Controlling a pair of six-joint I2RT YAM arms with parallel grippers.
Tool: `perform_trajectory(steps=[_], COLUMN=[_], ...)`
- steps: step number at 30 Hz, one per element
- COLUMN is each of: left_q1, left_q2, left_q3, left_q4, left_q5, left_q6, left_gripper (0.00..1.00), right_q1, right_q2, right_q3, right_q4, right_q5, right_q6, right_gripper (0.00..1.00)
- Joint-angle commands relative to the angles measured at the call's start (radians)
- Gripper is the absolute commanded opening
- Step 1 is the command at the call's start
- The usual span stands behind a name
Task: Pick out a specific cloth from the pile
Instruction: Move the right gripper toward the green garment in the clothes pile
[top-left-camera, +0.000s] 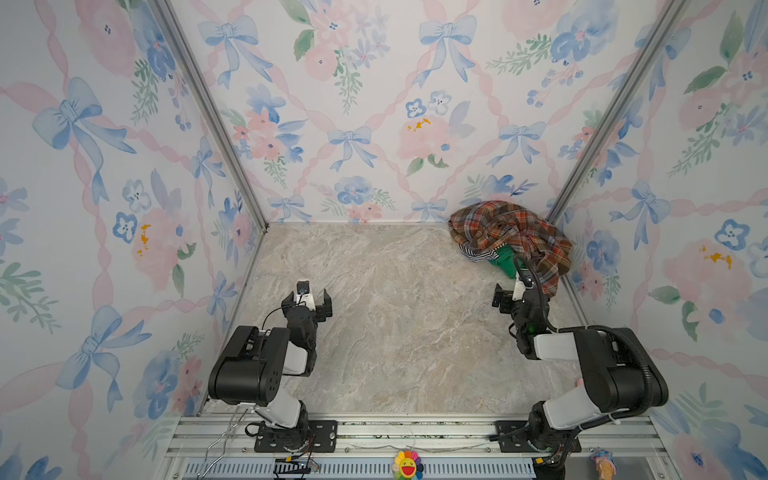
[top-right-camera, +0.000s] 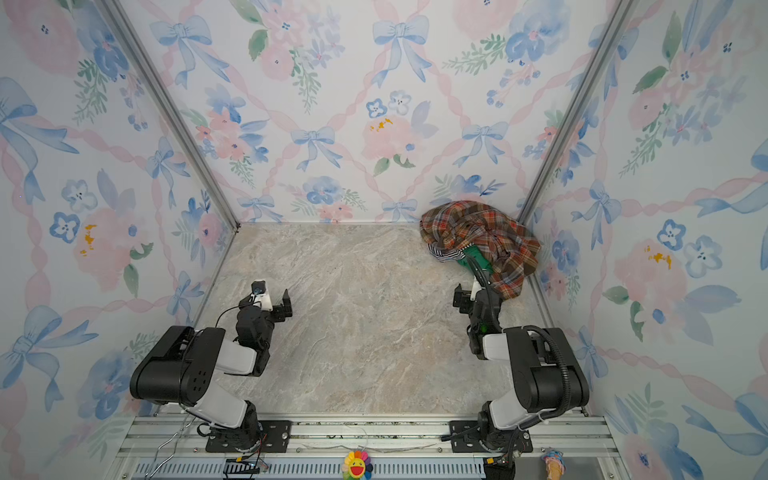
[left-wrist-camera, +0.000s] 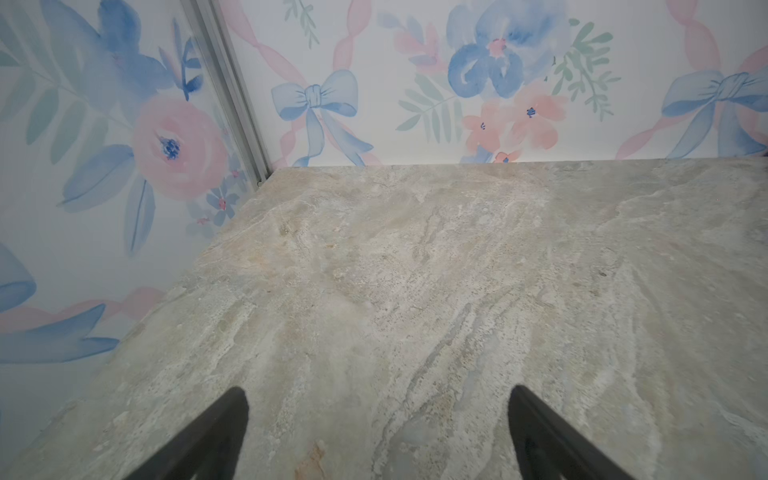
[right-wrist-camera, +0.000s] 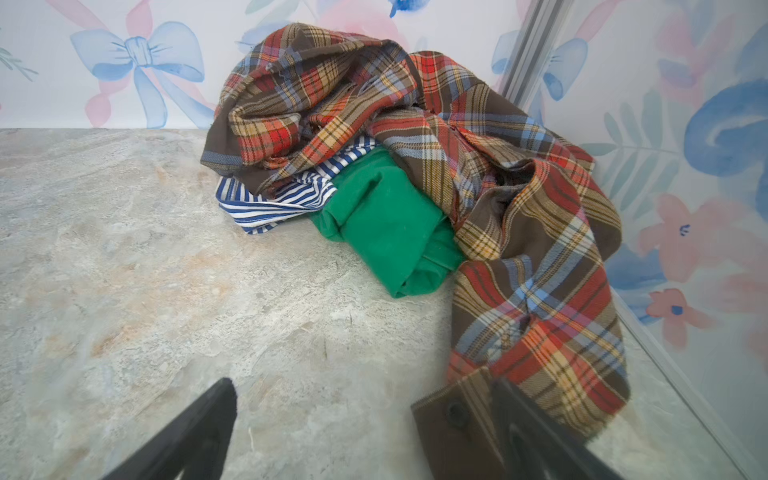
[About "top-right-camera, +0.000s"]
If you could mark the left aluminium corner post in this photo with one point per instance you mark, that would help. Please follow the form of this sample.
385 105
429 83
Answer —
118 21

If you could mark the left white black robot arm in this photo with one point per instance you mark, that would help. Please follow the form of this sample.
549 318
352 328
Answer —
180 370

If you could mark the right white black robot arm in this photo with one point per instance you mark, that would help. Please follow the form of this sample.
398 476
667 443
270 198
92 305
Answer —
547 380

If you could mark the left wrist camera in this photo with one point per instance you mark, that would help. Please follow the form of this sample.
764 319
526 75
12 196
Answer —
258 288

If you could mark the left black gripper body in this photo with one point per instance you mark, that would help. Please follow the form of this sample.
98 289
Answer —
279 308

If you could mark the aluminium rail frame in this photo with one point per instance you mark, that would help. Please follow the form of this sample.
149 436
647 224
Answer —
167 446

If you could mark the striped cloth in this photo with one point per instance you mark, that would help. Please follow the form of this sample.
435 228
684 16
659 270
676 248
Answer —
444 254

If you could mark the ice cream cone toy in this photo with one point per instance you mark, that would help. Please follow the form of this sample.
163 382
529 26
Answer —
554 464

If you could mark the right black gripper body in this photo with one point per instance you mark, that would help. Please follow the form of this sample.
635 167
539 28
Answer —
477 297

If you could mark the rainbow smiling flower toy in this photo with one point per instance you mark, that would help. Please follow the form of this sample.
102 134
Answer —
357 465

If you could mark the aluminium corner post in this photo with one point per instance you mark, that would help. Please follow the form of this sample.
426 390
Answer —
118 21
608 41

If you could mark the right aluminium corner post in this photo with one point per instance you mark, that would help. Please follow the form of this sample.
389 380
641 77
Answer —
608 41

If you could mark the plaid flannel shirt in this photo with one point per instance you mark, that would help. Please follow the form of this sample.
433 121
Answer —
510 247

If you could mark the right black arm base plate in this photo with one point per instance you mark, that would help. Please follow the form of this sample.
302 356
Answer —
473 437

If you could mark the green cloth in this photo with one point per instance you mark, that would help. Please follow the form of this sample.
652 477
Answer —
473 259

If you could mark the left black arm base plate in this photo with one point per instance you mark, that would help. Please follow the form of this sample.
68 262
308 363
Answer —
272 436

